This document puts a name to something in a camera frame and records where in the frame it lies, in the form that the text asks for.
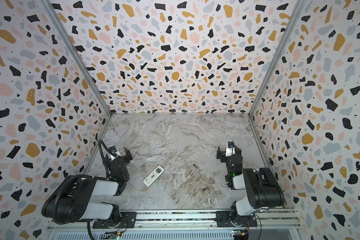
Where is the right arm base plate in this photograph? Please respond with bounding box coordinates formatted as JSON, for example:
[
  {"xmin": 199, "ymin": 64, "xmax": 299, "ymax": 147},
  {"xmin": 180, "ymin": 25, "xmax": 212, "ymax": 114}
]
[{"xmin": 216, "ymin": 211, "xmax": 258, "ymax": 228}]

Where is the aluminium mounting rail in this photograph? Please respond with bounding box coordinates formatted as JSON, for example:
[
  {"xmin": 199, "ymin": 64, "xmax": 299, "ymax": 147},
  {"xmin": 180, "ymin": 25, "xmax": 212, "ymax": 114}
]
[{"xmin": 46, "ymin": 208, "xmax": 301, "ymax": 232}]

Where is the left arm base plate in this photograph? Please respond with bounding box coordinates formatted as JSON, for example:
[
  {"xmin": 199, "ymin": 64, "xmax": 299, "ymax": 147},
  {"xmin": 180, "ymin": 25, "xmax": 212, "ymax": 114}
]
[{"xmin": 93, "ymin": 212, "xmax": 137, "ymax": 230}]

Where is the white ventilation grille strip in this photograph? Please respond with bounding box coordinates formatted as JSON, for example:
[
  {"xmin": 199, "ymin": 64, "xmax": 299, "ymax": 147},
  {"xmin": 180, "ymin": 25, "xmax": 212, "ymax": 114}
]
[{"xmin": 55, "ymin": 230, "xmax": 236, "ymax": 240}]

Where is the white remote control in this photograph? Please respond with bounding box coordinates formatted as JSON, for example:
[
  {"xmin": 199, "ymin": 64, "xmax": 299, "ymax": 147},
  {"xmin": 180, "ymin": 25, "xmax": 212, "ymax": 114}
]
[{"xmin": 143, "ymin": 166, "xmax": 165, "ymax": 187}]

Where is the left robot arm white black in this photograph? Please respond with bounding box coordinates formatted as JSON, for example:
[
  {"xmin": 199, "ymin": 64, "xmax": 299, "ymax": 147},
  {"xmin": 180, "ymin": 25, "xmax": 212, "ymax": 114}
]
[{"xmin": 42, "ymin": 146, "xmax": 133, "ymax": 227}]

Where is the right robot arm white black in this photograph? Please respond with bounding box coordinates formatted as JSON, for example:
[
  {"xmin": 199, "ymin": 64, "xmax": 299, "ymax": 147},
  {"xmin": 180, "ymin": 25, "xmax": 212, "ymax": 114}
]
[{"xmin": 216, "ymin": 141, "xmax": 285, "ymax": 228}]

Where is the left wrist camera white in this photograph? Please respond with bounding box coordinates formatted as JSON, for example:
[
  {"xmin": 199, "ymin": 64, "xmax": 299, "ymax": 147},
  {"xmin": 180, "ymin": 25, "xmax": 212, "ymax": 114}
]
[{"xmin": 111, "ymin": 151, "xmax": 122, "ymax": 160}]

